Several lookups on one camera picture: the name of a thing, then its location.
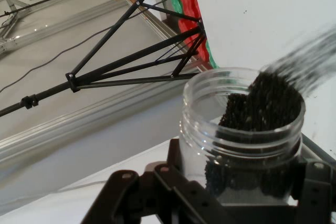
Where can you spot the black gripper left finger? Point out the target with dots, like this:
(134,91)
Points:
(157,195)

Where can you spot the aluminium rail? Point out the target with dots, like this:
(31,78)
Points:
(52,127)

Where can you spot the clear plastic jar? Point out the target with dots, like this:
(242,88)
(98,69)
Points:
(199,119)

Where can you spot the black tripod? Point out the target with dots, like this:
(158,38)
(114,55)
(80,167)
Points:
(78,81)

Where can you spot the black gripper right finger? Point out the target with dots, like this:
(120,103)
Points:
(317,195)

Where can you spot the black seeds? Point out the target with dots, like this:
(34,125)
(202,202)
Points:
(273,103)

